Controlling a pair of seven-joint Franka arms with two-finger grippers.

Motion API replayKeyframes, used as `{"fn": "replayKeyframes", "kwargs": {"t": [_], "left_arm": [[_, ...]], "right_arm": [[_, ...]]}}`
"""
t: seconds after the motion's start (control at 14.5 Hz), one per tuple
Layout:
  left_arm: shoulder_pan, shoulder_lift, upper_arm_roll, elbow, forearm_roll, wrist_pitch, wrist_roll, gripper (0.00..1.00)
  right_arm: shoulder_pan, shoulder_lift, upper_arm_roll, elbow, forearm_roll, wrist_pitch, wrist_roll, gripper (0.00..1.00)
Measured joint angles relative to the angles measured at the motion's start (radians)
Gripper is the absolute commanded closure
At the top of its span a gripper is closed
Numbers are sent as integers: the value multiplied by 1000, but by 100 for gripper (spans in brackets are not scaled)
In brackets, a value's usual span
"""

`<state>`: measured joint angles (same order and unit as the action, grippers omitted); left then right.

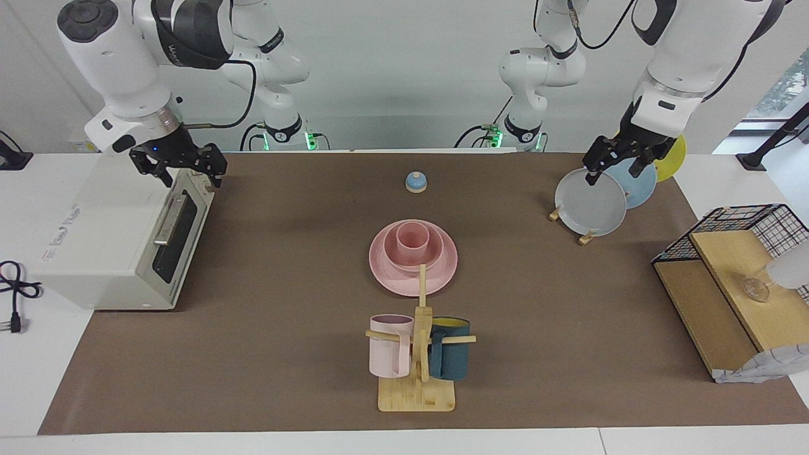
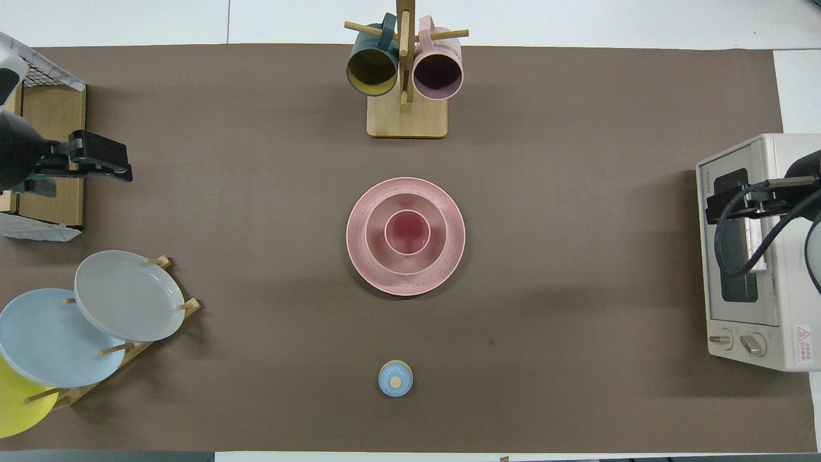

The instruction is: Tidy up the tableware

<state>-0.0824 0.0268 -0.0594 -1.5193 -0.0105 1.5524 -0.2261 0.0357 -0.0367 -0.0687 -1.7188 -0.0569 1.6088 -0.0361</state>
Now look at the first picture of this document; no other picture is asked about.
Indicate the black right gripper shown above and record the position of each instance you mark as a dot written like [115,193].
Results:
[183,155]

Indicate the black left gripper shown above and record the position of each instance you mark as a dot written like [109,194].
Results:
[635,142]

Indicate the pink bowl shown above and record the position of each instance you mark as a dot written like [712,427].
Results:
[387,253]

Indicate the pink cup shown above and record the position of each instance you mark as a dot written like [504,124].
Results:
[414,249]

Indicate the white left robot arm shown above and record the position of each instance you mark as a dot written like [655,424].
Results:
[682,57]

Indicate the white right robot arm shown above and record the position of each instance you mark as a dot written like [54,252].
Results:
[120,69]

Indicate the light blue plate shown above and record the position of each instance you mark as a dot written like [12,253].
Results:
[641,189]

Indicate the grey plate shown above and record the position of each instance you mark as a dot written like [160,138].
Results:
[589,205]

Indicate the yellow plate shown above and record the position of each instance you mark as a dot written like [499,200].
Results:
[673,163]

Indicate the wooden plate rack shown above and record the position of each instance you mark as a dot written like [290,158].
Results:
[586,239]

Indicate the cream toaster oven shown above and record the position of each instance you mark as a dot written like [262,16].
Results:
[107,221]

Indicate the white power strip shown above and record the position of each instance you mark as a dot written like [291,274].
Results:
[81,145]

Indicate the light wooden board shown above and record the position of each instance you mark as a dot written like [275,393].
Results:
[739,265]

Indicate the brown wooden board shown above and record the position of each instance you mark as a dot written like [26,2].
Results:
[701,309]

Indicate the black table clamp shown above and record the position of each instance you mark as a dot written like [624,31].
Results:
[11,158]

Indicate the clear drinking glass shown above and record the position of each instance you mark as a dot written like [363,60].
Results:
[756,289]

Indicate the window with greenery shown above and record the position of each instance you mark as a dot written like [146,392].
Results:
[787,82]

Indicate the frosted white object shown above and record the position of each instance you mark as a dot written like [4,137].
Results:
[790,268]

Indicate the small blue call bell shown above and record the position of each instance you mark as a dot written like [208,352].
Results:
[416,183]

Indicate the brown table mat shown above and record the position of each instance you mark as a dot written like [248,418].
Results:
[284,354]

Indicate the pink plate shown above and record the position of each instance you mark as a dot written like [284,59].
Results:
[385,278]

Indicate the dark teal mug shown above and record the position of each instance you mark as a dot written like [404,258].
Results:
[452,360]

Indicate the pale pink mug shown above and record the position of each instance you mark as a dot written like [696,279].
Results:
[385,354]

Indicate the wooden mug rack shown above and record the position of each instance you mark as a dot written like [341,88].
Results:
[414,395]

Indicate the black camera stand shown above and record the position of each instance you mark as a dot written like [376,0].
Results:
[774,139]

